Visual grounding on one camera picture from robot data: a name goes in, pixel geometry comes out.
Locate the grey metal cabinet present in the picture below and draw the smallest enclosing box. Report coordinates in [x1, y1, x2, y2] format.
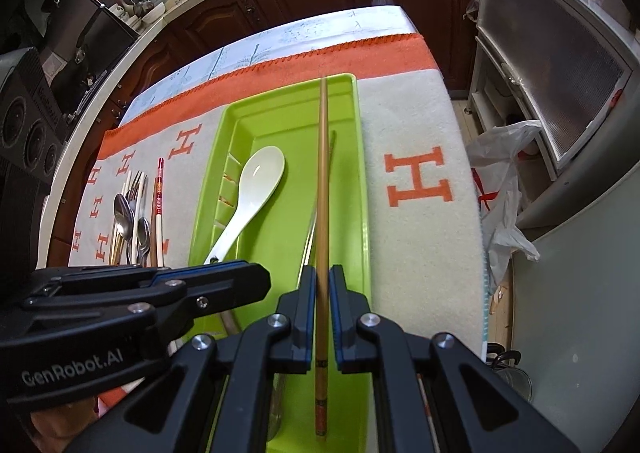
[507, 180, 640, 434]

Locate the metal kettle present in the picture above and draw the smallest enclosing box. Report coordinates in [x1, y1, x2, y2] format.
[482, 343, 534, 405]

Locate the white plastic bag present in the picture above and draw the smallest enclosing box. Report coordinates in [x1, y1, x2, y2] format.
[467, 120, 544, 290]

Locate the cream blanket with orange letters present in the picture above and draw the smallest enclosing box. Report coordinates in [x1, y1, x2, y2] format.
[67, 33, 486, 416]

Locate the metal chopstick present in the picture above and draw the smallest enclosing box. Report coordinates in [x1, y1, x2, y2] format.
[299, 205, 319, 284]

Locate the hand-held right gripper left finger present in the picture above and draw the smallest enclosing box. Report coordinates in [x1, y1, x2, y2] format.
[65, 266, 318, 453]

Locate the pale printed table cover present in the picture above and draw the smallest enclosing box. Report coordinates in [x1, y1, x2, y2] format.
[120, 5, 417, 124]

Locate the black kitchen appliance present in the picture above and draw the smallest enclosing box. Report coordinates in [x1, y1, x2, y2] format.
[49, 0, 142, 106]

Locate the brown bamboo chopstick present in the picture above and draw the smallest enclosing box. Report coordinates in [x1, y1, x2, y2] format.
[313, 77, 331, 440]

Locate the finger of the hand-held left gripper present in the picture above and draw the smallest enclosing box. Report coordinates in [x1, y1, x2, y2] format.
[29, 259, 252, 293]
[21, 263, 272, 331]

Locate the white cabinet with glass door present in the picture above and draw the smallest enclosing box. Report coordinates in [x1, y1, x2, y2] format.
[469, 0, 637, 180]

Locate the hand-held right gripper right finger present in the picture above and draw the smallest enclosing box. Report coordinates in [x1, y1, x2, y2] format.
[329, 266, 576, 453]

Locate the black speaker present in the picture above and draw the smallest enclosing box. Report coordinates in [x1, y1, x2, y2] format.
[0, 47, 69, 184]

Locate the small gold-handled metal spoon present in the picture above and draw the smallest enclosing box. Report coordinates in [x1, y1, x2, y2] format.
[135, 216, 152, 268]

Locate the white ceramic soup spoon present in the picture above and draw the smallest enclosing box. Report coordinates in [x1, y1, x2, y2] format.
[202, 145, 287, 266]

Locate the large metal spoon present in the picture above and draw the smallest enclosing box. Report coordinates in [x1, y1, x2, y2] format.
[113, 193, 135, 267]

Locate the red patterned white chopstick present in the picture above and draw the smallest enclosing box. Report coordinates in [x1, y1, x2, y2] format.
[150, 157, 166, 269]

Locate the green plastic utensil tray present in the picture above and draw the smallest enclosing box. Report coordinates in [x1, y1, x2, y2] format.
[172, 73, 373, 453]

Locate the person's left hand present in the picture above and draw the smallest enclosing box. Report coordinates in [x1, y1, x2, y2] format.
[29, 410, 100, 453]

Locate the metal fork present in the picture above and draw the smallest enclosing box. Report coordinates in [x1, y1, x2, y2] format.
[127, 172, 144, 266]

